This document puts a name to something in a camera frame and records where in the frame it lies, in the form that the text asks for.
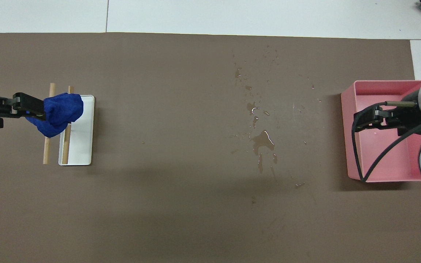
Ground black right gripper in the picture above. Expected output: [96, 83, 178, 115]
[354, 91, 421, 136]

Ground blue towel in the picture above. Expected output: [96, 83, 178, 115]
[26, 93, 84, 138]

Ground white towel rack base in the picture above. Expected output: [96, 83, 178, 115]
[58, 95, 95, 166]

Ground spilled water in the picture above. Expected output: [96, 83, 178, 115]
[231, 46, 322, 188]

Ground wooden rack rod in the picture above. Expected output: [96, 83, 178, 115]
[43, 83, 56, 164]

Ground pink plastic bin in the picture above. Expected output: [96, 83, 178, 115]
[341, 80, 421, 182]

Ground brown table mat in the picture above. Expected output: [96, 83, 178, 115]
[0, 33, 421, 263]

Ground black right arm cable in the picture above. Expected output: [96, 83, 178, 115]
[352, 104, 421, 182]

